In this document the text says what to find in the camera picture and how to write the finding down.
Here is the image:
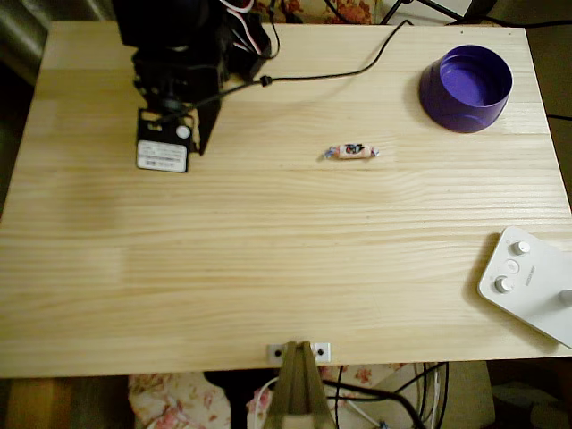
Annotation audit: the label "candy with cartoon print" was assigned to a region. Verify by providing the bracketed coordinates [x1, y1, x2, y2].
[318, 141, 383, 163]

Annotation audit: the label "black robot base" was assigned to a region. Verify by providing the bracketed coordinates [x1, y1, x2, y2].
[223, 11, 274, 85]

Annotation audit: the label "purple plastic bowl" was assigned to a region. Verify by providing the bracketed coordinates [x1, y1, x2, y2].
[417, 43, 515, 134]

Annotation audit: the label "floral cloth with orange flowers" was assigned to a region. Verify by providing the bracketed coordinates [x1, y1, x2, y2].
[263, 0, 377, 25]

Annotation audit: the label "floral cloth with pink roses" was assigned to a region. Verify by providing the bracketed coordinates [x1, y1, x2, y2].
[128, 362, 406, 429]

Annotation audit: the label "metal table clamp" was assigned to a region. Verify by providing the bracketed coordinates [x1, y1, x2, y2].
[263, 340, 335, 429]

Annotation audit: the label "white lamp base with knobs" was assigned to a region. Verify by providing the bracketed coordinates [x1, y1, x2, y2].
[476, 225, 572, 350]

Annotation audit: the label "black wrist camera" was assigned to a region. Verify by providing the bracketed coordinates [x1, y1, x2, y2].
[154, 91, 189, 118]

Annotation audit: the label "thin black camera cable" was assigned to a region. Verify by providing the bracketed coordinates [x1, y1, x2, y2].
[176, 18, 413, 115]

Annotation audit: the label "red and white servo wires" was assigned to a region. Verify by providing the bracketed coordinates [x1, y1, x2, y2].
[217, 0, 261, 57]

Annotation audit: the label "white metal bracket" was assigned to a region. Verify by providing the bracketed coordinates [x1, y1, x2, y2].
[266, 341, 332, 362]

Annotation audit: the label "white cable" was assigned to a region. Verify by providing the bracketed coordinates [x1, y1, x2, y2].
[246, 376, 281, 429]

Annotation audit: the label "thick black cable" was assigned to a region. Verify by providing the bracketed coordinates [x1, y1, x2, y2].
[321, 378, 428, 429]

